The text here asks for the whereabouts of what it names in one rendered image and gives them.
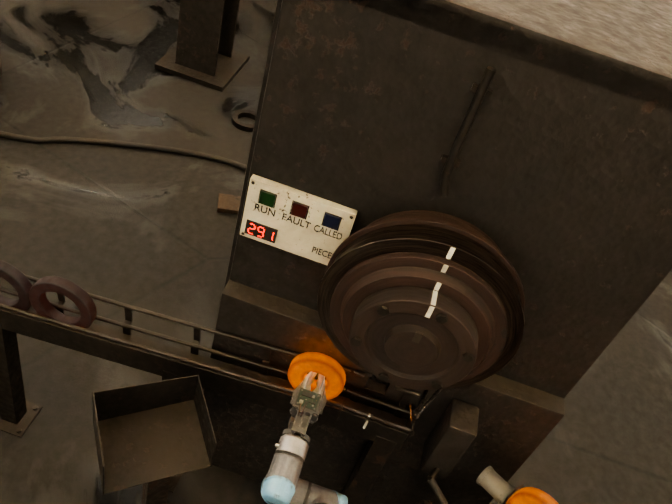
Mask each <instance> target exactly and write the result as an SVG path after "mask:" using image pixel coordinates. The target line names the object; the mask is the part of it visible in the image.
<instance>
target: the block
mask: <svg viewBox="0 0 672 504"><path fill-rule="evenodd" d="M478 417H479V408H478V407H477V406H474V405H471V404H469V403H466V402H463V401H460V400H457V399H453V400H452V401H451V402H450V404H449V406H448V407H447V409H446V410H445V412H444V414H443V415H442V417H441V418H440V420H439V421H438V423H437V425H436V426H435V428H434V429H433V431H432V432H431V434H430V436H429V437H428V439H427V440H426V442H425V444H424V450H423V457H422V463H421V470H422V471H424V472H426V473H429V474H430V472H431V471H432V470H433V468H435V467H436V468H439V469H440V473H439V474H438V477H440V478H447V476H448V475H449V473H450V472H451V471H452V469H453V468H454V467H455V465H456V464H457V462H458V461H459V460H460V458H461V457H462V455H463V454H464V453H465V451H466V450H467V449H468V447H469V446H470V444H471V443H472V442H473V440H474V439H475V438H476V436H477V429H478Z"/></svg>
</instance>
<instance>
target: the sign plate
mask: <svg viewBox="0 0 672 504"><path fill-rule="evenodd" d="M261 191H264V192H267V193H270V194H273V195H275V196H276V197H275V201H274V206H273V208H272V207H269V206H266V205H263V204H261V203H259V198H260V194H261ZM293 202H295V203H298V204H301V205H304V206H307V207H308V209H307V213H306V217H305V219H303V218H300V217H298V216H295V215H292V214H291V210H292V206H293ZM357 212H358V211H357V210H354V209H351V208H349V207H346V206H343V205H340V204H337V203H334V202H332V201H329V200H326V199H323V198H320V197H317V196H314V195H312V194H309V193H306V192H303V191H300V190H297V189H295V188H292V187H289V186H286V185H283V184H280V183H278V182H275V181H272V180H269V179H266V178H263V177H260V176H258V175H255V174H253V175H252V176H251V178H250V182H249V187H248V193H247V198H246V203H245V208H244V214H243V219H242V224H241V229H240V235H242V236H245V237H248V238H251V239H254V240H257V241H259V242H262V243H265V244H268V245H271V246H274V247H276V248H279V249H282V250H285V251H288V252H291V253H293V254H296V255H299V256H302V257H305V258H308V259H310V260H313V261H316V262H319V263H322V264H325V265H328V263H329V260H330V258H331V256H332V255H333V253H334V252H335V250H336V249H337V248H338V246H339V245H340V244H341V243H342V242H343V241H344V240H346V239H347V238H348V237H349V235H350V232H351V229H352V226H353V223H354V221H355V218H356V215H357ZM326 213H327V214H329V215H332V216H335V217H338V218H340V222H339V225H338V228H337V230H334V229H332V228H329V227H326V226H323V221H324V218H325V215H326ZM250 223H252V224H255V226H256V228H255V229H254V225H251V224H250ZM249 227H250V228H252V229H254V230H252V229H249V232H250V233H253V235H252V234H249V233H248V232H247V229H248V228H249ZM258 227H259V231H261V232H263V230H264V229H265V232H264V233H260V232H258V230H257V229H258ZM260 227H263V228H264V229H262V228H260ZM273 232H274V236H272V234H273ZM262 234H264V237H262ZM258 235H259V236H261V237H262V238H261V237H258ZM272 237H273V240H271V238H272Z"/></svg>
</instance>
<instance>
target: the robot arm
mask: <svg viewBox="0 0 672 504"><path fill-rule="evenodd" d="M317 374H318V375H317ZM315 376H318V380H317V382H316V388H315V389H314V391H313V392H312V391H310V390H311V384H312V383H313V382H314V378H315ZM325 387H326V383H325V376H323V375H321V374H319V373H316V372H312V371H311V372H310V373H309V374H308V375H307V376H306V377H305V378H304V379H303V381H302V382H301V383H300V384H299V385H298V386H297V387H296V388H295V389H294V391H293V394H292V399H291V401H290V404H293V405H292V408H291V409H290V414H291V417H290V420H289V423H288V429H284V431H283V433H282V436H281V437H280V440H279V444H278V443H276V444H275V447H276V448H277V449H276V451H275V454H274V456H273V459H272V462H271V465H270V468H269V470H268V473H267V474H266V477H265V478H264V479H263V481H262V484H261V496H262V498H263V499H264V501H265V502H266V503H268V504H348V498H347V497H346V496H345V495H343V494H341V493H338V492H337V491H335V490H330V489H327V488H325V487H322V486H319V485H316V484H314V483H311V482H309V481H306V480H303V479H300V478H299V476H300V473H301V469H302V466H303V463H304V461H305V458H306V455H307V452H308V449H309V442H310V437H309V436H308V435H307V434H306V431H307V428H308V425H309V423H311V424H313V423H314V422H315V423H316V421H317V420H318V416H319V414H321V415H322V413H323V409H324V407H325V405H326V401H327V397H326V391H325Z"/></svg>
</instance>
